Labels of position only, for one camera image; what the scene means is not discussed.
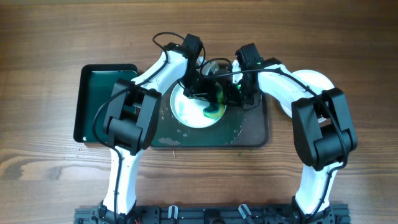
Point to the green yellow sponge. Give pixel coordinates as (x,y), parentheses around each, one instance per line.
(215,110)

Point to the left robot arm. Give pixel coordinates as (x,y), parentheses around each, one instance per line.
(131,119)

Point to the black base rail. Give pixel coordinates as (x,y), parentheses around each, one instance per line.
(274,213)

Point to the dark serving tray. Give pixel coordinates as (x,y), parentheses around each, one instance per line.
(237,128)

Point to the white plate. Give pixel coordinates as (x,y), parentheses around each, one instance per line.
(189,112)
(316,80)

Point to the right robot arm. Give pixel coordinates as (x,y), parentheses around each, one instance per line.
(323,130)

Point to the black water tub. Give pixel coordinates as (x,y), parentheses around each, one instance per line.
(96,85)

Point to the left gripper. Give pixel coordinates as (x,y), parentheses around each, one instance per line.
(199,92)

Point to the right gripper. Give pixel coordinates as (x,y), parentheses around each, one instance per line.
(244,100)

